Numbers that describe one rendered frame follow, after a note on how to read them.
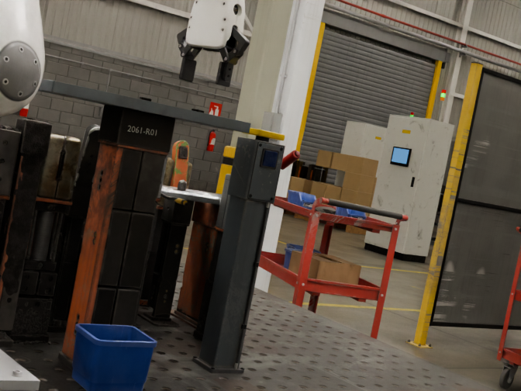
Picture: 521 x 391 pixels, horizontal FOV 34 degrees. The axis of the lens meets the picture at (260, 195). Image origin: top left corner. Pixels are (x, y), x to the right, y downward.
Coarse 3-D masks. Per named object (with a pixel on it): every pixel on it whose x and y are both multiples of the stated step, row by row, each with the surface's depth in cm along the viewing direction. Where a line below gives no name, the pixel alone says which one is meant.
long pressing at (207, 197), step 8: (168, 192) 176; (176, 192) 178; (184, 192) 179; (192, 192) 188; (200, 192) 194; (208, 192) 199; (192, 200) 180; (200, 200) 181; (208, 200) 182; (216, 200) 183
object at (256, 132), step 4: (252, 128) 157; (252, 132) 156; (256, 132) 155; (260, 132) 154; (264, 132) 155; (268, 132) 155; (272, 132) 156; (256, 136) 158; (260, 136) 155; (264, 136) 155; (268, 136) 156; (272, 136) 156; (276, 136) 157; (280, 136) 157; (284, 136) 158; (264, 140) 157; (268, 140) 158
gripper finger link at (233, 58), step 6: (234, 48) 145; (234, 54) 145; (234, 60) 146; (222, 66) 146; (228, 66) 146; (222, 72) 146; (228, 72) 147; (216, 78) 146; (222, 78) 147; (228, 78) 147; (216, 84) 147; (222, 84) 147; (228, 84) 148
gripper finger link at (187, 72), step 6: (180, 48) 154; (192, 54) 154; (186, 60) 152; (192, 60) 153; (186, 66) 152; (192, 66) 153; (180, 72) 152; (186, 72) 152; (192, 72) 154; (180, 78) 152; (186, 78) 153; (192, 78) 154
